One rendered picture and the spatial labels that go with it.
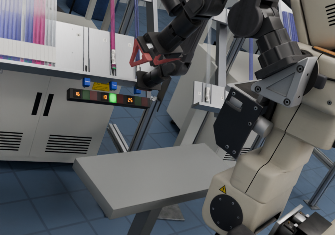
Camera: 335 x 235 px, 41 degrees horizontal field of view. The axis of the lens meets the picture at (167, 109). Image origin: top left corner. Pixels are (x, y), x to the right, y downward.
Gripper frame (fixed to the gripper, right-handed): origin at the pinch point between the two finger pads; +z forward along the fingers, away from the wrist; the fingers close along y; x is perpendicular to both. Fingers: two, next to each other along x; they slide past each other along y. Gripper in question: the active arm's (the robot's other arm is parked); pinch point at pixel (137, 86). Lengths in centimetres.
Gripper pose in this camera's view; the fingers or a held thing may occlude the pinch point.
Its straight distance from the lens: 176.4
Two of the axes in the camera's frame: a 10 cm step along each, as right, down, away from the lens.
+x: 0.3, 9.7, -2.5
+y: -8.4, -1.1, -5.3
